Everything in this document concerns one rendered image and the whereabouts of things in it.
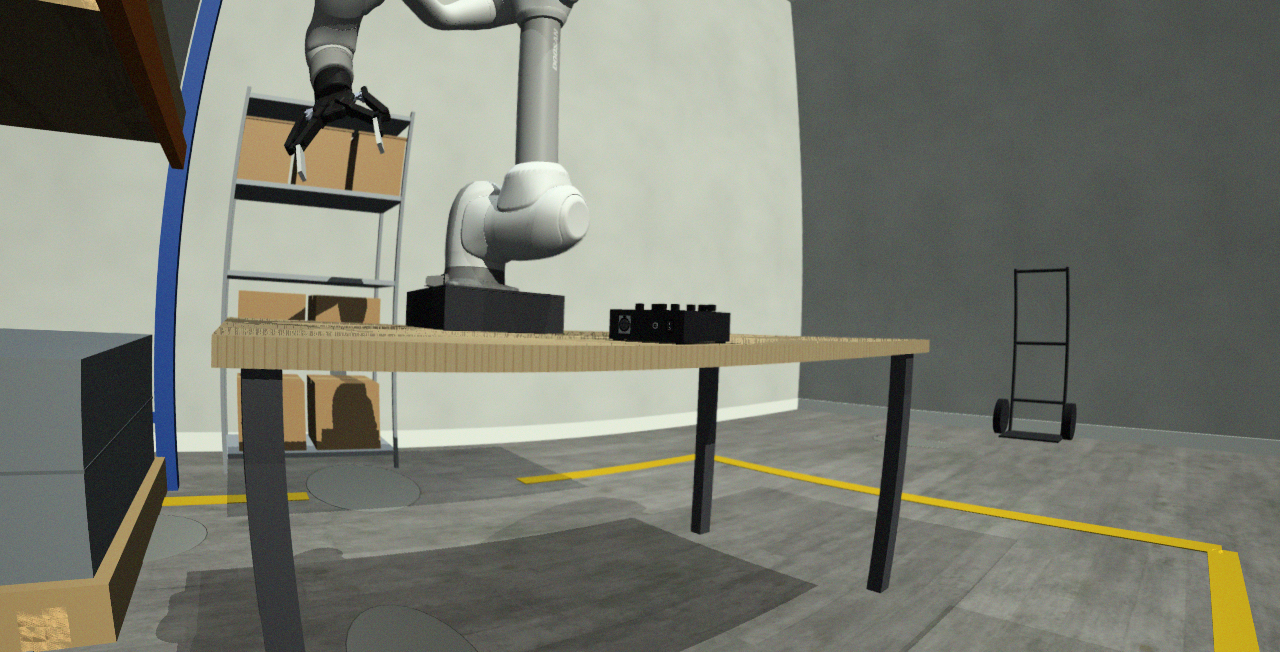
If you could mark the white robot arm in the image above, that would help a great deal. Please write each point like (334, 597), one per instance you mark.
(538, 213)

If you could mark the dark grey lighting desk panel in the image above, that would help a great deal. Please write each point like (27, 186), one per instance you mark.
(675, 325)

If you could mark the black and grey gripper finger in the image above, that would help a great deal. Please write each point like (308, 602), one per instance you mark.
(308, 133)
(365, 114)

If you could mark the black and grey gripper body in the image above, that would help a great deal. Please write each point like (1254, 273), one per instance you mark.
(329, 83)

